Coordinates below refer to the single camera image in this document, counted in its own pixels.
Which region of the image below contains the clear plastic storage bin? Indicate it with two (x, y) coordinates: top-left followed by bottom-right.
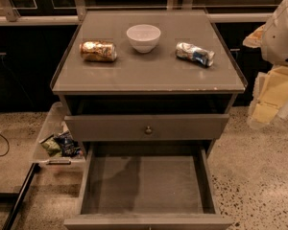
(32, 102), (85, 171)

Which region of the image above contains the black floor cable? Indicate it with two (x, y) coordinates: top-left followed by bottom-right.
(0, 126), (11, 157)

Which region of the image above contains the white metal railing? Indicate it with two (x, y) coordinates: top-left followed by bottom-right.
(0, 0), (288, 27)

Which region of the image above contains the brass drawer knob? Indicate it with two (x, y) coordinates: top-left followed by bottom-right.
(145, 126), (153, 135)

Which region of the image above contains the grey drawer cabinet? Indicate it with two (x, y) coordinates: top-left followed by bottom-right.
(52, 11), (247, 150)

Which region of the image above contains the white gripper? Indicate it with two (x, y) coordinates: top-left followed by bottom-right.
(243, 25), (288, 129)

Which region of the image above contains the green snack bag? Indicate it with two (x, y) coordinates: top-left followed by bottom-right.
(40, 136), (61, 157)

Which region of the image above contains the orange gold soda can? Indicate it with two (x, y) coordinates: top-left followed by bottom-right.
(80, 40), (117, 62)

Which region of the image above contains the dark blue snack bag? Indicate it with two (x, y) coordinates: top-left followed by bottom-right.
(54, 131), (83, 157)

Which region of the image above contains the black floor rail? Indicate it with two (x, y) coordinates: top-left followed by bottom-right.
(0, 163), (40, 230)

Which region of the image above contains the white ceramic bowl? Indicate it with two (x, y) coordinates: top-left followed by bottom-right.
(127, 24), (161, 54)

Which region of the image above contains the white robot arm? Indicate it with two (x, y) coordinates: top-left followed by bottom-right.
(243, 0), (288, 129)

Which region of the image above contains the crushed silver blue redbull can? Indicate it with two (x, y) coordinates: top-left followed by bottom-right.
(176, 42), (215, 67)

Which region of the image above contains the grey top drawer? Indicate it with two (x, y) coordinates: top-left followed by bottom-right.
(64, 114), (229, 142)

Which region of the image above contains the grey open middle drawer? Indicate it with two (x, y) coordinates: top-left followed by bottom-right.
(64, 144), (232, 230)

